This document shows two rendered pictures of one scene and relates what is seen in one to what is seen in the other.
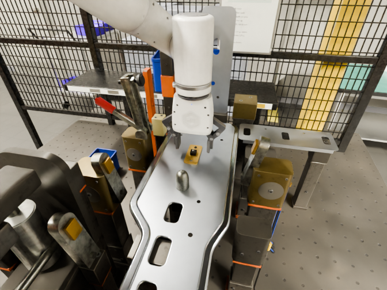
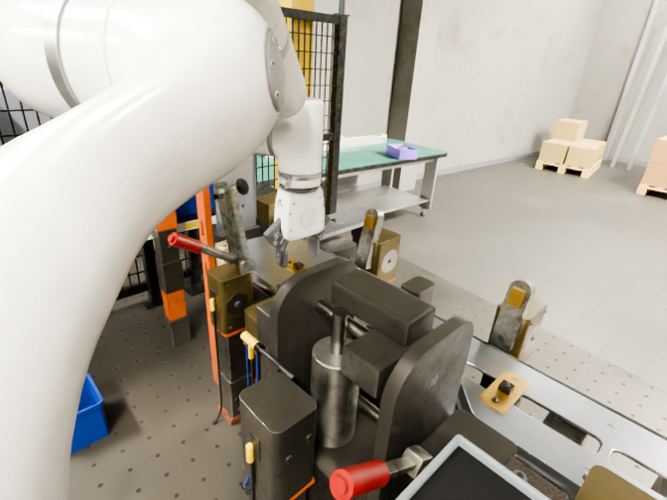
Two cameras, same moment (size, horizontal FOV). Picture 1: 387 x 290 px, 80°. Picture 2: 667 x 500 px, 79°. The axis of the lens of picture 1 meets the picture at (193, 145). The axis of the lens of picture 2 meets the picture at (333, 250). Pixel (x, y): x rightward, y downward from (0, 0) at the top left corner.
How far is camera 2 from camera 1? 61 cm
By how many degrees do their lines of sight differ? 50
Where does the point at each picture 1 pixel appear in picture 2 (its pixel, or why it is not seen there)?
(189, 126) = (306, 226)
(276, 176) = (392, 242)
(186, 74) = (312, 161)
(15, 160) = (311, 285)
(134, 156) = (239, 307)
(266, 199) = (386, 273)
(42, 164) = (340, 272)
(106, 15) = (290, 101)
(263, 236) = (430, 285)
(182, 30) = (310, 114)
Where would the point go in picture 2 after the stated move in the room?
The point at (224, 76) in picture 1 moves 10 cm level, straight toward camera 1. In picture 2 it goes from (247, 175) to (273, 184)
